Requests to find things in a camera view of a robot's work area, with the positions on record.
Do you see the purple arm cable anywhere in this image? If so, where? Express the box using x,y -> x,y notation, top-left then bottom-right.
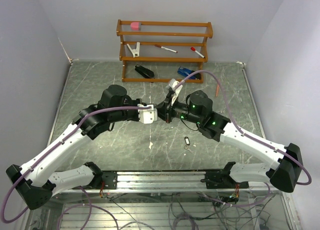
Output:
0,104 -> 153,230
174,69 -> 313,208

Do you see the red capped thin marker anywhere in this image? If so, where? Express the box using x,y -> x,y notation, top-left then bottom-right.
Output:
154,44 -> 178,54

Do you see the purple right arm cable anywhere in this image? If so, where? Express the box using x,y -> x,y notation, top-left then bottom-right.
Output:
174,69 -> 313,208

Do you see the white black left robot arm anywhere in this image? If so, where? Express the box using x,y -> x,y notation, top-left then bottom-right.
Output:
6,84 -> 143,210

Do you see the orange pencil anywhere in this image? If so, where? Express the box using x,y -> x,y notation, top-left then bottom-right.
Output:
215,84 -> 220,97

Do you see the blue stapler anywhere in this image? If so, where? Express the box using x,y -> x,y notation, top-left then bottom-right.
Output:
177,66 -> 202,80

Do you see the black stapler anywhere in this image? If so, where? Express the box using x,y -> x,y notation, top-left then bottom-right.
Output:
134,64 -> 155,79

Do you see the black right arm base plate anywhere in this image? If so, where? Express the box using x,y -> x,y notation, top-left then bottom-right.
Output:
200,170 -> 249,189

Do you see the aluminium mounting rail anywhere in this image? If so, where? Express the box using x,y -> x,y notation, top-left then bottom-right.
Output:
67,171 -> 288,191

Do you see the red capped white marker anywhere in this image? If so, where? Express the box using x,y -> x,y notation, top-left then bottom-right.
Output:
190,47 -> 205,58

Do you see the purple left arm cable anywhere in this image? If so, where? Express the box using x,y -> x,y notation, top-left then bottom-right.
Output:
0,104 -> 153,230

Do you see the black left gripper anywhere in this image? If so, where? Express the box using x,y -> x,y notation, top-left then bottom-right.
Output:
109,97 -> 147,123

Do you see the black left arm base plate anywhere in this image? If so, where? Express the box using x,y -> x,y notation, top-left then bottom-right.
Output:
83,171 -> 118,190

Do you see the brown wooden shelf rack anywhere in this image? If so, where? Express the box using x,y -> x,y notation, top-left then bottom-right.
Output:
116,19 -> 214,83

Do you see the white plastic clamp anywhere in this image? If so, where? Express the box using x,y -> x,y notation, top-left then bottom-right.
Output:
126,42 -> 141,58

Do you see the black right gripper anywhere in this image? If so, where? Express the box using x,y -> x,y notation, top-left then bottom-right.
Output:
154,93 -> 203,125

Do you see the pink eraser block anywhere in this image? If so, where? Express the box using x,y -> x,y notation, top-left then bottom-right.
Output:
130,21 -> 141,31

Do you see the black tagged key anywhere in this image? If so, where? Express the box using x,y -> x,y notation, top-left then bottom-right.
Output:
184,136 -> 193,154

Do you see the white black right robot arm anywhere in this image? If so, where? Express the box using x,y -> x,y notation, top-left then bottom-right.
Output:
155,90 -> 303,193

